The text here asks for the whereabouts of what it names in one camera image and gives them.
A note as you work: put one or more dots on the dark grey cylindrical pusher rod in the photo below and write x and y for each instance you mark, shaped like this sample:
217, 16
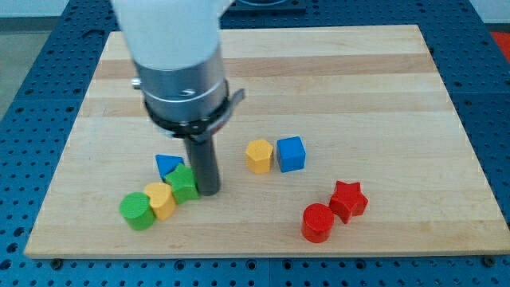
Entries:
203, 162

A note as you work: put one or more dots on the green cylinder block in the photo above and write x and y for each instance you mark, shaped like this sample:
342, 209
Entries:
136, 210

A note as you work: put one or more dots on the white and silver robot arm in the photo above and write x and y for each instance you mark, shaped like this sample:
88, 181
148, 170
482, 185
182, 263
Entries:
176, 48

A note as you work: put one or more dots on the green star block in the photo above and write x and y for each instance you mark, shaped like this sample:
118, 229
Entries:
182, 182

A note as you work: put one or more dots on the red star block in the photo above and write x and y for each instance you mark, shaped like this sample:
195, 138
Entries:
348, 201

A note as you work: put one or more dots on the blue triangle block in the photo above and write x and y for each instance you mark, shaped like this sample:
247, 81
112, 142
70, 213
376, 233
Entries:
167, 163

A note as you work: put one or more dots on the yellow pentagon block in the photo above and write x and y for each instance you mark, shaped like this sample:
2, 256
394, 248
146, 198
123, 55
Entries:
259, 156

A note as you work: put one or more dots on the yellow heart block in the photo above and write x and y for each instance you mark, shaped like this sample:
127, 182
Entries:
161, 199

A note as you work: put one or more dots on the blue cube block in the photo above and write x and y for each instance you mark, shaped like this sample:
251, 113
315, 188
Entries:
291, 154

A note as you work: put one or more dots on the red cylinder block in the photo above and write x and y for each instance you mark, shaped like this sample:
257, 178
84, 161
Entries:
318, 220

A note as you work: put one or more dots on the wooden board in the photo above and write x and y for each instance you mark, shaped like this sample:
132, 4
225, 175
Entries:
369, 105

